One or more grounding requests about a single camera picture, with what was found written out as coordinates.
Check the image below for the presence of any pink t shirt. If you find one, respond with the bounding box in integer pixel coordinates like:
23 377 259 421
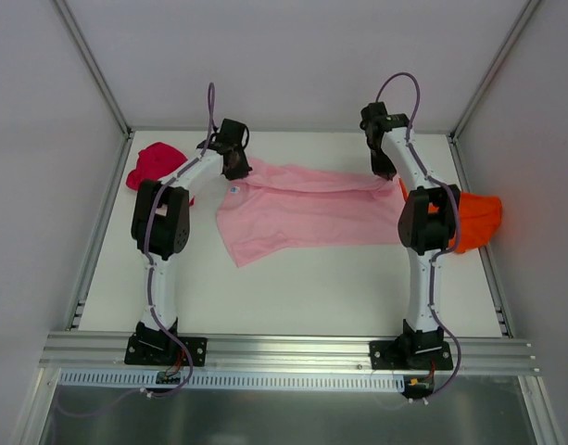
217 158 405 267

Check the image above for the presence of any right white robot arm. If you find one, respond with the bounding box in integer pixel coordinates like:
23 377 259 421
360 102 461 371

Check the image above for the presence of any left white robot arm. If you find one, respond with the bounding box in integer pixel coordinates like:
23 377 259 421
124 119 252 368

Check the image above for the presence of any red t shirt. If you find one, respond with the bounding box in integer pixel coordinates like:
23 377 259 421
125 142 188 191

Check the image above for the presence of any orange t shirt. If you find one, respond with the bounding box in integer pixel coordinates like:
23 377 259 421
398 184 502 257

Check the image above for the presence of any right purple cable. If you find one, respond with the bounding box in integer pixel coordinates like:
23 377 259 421
374 71 463 401

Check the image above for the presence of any right aluminium frame post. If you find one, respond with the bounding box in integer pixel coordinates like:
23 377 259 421
449 0 543 139

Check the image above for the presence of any aluminium frame post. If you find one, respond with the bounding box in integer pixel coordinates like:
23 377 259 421
50 0 132 136
449 0 543 139

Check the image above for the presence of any right aluminium side rail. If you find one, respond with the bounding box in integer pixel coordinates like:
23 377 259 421
447 134 515 338

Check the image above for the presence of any aluminium side rail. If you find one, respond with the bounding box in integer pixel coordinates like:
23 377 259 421
447 134 515 338
62 130 134 331

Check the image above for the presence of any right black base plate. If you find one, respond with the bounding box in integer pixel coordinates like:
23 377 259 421
369 338 454 371

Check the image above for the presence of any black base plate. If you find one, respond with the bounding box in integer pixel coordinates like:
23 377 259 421
369 338 454 371
123 335 208 367

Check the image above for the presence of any left aluminium side rail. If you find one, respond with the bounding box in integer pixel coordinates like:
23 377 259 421
62 130 134 331

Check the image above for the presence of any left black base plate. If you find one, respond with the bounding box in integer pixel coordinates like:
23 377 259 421
123 335 208 367

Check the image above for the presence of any left aluminium frame post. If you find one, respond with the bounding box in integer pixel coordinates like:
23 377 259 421
50 0 132 136

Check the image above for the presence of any white slotted cable duct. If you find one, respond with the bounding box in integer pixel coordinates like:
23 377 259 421
58 369 405 393

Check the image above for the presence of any aluminium front rail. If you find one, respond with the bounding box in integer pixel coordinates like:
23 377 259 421
38 330 541 375

